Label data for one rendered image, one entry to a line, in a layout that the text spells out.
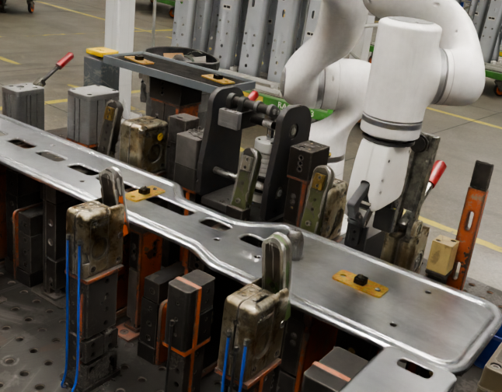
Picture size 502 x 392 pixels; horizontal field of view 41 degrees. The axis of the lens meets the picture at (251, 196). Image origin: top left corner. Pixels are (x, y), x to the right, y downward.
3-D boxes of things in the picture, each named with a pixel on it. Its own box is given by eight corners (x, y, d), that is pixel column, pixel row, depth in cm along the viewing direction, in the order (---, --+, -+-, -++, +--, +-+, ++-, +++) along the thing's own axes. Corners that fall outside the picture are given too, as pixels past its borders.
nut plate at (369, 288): (330, 278, 105) (332, 271, 104) (342, 270, 108) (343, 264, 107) (378, 299, 100) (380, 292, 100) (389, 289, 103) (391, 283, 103)
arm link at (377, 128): (380, 103, 100) (376, 123, 101) (352, 112, 93) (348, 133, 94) (433, 117, 95) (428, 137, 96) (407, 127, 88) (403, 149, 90)
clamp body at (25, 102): (-4, 216, 180) (-8, 85, 167) (31, 205, 189) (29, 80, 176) (19, 228, 175) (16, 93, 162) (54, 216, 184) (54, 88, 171)
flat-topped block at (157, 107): (141, 240, 176) (150, 71, 160) (162, 232, 182) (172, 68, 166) (169, 253, 171) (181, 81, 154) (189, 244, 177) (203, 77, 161)
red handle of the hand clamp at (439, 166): (390, 218, 112) (430, 155, 119) (391, 226, 114) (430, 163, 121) (413, 227, 110) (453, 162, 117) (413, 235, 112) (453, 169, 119)
